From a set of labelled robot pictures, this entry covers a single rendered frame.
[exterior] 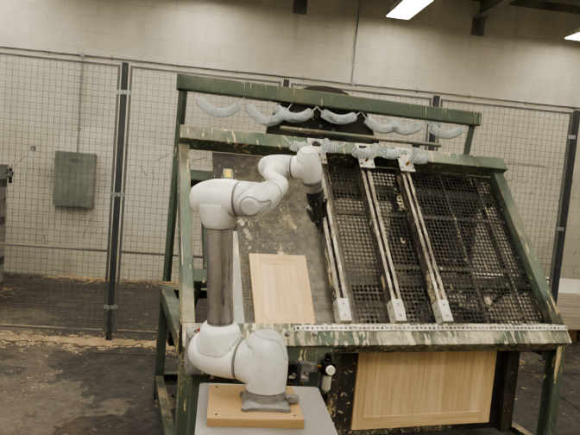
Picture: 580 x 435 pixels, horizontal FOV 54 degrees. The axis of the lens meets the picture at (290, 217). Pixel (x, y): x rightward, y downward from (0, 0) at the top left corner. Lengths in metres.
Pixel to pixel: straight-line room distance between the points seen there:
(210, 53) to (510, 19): 4.20
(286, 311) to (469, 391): 1.32
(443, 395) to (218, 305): 1.82
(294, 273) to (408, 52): 5.69
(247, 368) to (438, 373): 1.63
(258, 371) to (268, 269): 0.96
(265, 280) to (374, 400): 0.96
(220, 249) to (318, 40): 6.15
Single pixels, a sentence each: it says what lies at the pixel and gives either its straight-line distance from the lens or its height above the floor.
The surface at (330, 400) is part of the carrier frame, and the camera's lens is 3.24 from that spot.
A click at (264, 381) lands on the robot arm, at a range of 2.16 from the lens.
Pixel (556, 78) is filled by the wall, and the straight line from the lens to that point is 9.18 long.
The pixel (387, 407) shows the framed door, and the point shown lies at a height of 0.37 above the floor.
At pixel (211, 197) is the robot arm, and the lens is 2.07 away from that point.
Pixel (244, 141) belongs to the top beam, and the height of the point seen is 1.80.
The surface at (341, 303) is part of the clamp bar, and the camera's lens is 2.98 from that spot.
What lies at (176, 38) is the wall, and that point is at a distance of 7.96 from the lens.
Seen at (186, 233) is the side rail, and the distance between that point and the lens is 2.98.
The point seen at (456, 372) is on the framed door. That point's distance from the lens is 3.60.
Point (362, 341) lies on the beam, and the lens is 2.96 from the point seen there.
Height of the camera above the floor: 1.66
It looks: 5 degrees down
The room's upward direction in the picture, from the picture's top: 5 degrees clockwise
